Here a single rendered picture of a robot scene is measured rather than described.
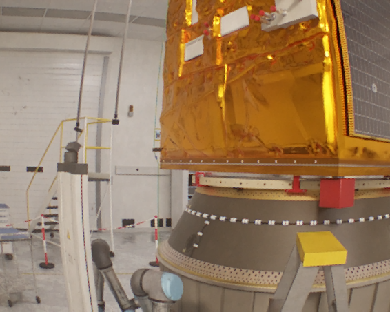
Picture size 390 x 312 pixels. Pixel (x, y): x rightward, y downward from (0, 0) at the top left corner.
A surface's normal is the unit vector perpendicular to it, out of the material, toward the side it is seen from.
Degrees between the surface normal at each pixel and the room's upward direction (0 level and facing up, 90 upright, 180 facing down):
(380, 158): 91
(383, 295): 90
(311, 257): 90
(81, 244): 90
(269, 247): 62
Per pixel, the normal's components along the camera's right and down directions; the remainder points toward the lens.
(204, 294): -0.70, -0.02
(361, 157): 0.50, 0.06
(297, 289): -0.17, -0.07
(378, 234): 0.24, -0.47
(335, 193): -0.87, -0.02
